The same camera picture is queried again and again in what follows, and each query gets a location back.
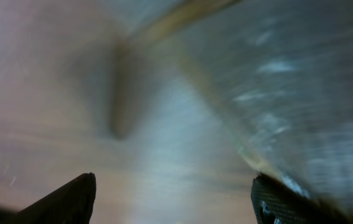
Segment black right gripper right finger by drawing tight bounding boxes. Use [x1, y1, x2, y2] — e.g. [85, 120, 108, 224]
[250, 174, 350, 224]

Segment spaghetti pasta packet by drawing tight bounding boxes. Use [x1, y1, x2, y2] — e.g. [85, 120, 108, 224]
[110, 0, 353, 222]

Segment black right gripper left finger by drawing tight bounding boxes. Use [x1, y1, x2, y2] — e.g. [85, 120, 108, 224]
[0, 172, 96, 224]

